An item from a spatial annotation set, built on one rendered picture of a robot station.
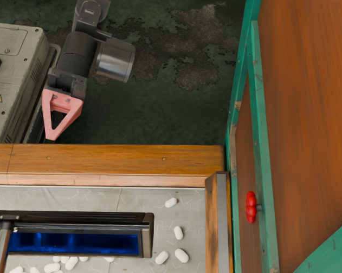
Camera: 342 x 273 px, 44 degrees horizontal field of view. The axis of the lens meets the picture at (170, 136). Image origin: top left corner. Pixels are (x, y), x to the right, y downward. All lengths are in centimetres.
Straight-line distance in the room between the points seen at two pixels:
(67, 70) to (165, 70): 153
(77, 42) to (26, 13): 192
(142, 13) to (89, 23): 174
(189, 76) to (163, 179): 117
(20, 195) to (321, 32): 97
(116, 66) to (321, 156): 49
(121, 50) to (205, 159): 46
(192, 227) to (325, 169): 77
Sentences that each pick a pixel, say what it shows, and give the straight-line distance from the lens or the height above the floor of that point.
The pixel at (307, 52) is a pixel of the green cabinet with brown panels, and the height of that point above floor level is 148.
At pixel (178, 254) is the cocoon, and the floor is 76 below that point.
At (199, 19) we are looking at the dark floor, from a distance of 248.
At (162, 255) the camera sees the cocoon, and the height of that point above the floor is 76.
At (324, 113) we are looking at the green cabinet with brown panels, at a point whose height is 150.
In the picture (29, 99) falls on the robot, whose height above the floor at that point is 37.
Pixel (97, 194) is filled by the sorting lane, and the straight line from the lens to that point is 116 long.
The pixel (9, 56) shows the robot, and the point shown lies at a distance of 185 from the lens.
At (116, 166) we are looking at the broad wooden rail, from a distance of 115.
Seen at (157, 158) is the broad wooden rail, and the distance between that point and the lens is 115.
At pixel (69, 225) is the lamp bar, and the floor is 111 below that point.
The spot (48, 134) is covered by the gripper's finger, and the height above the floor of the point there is 120.
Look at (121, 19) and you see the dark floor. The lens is 251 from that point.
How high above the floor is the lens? 180
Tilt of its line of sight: 62 degrees down
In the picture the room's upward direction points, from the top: 5 degrees counter-clockwise
